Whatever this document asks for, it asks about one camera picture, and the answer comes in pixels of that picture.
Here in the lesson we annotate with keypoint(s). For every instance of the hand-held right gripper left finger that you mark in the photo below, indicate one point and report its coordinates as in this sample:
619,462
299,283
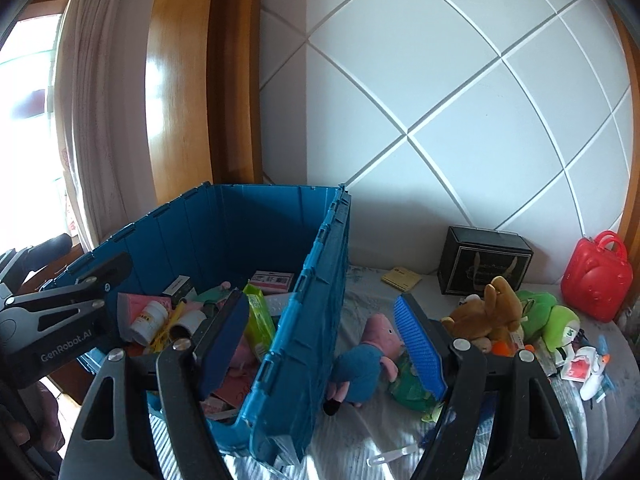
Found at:
227,332

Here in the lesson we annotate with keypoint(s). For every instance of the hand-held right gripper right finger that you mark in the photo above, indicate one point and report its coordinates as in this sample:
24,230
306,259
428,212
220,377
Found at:
420,352

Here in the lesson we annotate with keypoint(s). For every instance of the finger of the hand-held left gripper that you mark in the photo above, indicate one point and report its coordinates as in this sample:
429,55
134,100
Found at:
47,249
95,275

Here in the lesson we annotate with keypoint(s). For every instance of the blue plastic storage crate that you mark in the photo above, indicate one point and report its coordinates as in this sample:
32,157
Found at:
300,360

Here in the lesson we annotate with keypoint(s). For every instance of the person's left hand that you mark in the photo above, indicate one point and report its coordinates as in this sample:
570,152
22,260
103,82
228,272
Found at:
46,412

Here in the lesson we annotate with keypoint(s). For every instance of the light green wipes packet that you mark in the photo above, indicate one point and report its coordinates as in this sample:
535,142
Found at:
260,320

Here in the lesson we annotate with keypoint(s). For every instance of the green printed packet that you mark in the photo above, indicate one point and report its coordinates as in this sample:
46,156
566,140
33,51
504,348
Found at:
407,386

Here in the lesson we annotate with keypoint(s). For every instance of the dark capped bottle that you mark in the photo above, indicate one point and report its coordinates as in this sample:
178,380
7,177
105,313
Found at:
187,324

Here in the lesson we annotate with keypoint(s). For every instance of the pink carton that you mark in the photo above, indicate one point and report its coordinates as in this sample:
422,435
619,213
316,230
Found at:
127,310

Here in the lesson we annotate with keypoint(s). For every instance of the red flat box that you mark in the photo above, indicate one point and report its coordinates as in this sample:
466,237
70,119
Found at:
235,386

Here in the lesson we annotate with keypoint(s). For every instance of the pink pig plush toy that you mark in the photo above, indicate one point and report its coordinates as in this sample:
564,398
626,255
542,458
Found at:
360,365

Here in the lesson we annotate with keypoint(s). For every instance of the pink white flat box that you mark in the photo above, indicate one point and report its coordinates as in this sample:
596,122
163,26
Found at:
272,281

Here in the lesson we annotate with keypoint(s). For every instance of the small black box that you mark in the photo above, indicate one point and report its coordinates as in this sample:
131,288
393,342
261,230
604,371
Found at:
177,286

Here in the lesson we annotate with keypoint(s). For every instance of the white medicine bottle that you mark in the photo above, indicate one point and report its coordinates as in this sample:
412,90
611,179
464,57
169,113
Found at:
150,320

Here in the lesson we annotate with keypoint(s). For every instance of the yellow note pad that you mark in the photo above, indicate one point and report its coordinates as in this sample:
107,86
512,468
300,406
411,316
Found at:
401,278

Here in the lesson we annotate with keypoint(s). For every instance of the brown teddy bear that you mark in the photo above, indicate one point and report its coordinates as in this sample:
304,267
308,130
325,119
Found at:
492,315

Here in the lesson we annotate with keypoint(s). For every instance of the black gift box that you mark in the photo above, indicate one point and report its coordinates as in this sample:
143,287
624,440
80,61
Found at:
480,265

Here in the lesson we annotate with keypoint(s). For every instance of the green plush toy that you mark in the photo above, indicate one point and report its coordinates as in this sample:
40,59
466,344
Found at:
560,322

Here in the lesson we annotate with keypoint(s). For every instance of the white curtain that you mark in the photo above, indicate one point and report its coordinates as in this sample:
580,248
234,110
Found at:
100,110

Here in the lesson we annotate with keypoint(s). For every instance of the small red white packet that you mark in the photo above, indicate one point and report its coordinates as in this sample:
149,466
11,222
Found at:
575,369

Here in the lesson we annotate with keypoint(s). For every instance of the white goose toy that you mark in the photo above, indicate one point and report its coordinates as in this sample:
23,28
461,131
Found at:
595,381

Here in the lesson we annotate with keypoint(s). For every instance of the window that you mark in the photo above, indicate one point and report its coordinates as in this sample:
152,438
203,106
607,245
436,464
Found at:
27,65

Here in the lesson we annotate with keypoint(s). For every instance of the red toy suitcase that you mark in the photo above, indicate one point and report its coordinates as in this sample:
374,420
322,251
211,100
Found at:
595,280

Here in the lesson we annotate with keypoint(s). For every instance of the wooden door frame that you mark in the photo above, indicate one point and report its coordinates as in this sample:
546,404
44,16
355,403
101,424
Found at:
235,85

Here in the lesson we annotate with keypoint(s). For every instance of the wooden wall trim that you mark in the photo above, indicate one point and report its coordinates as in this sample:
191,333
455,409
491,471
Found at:
631,125

